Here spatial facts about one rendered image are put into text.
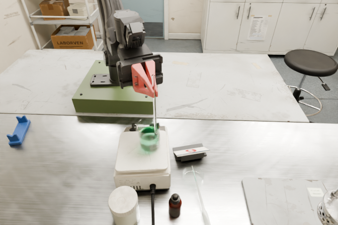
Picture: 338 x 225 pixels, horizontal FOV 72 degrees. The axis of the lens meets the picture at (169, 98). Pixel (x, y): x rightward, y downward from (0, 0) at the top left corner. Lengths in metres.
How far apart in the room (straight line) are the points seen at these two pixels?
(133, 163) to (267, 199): 0.32
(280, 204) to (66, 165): 0.54
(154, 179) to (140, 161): 0.05
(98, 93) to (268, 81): 0.67
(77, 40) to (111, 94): 2.03
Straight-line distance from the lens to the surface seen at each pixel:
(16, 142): 0.82
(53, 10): 2.78
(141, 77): 0.47
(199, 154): 0.65
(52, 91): 1.00
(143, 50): 0.54
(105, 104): 0.80
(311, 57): 1.97
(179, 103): 0.83
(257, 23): 3.03
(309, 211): 0.65
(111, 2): 0.67
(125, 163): 0.55
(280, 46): 3.25
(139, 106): 0.77
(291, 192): 0.66
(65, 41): 2.84
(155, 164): 0.54
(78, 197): 0.64
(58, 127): 0.82
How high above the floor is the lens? 1.43
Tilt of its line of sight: 38 degrees down
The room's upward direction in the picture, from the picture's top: straight up
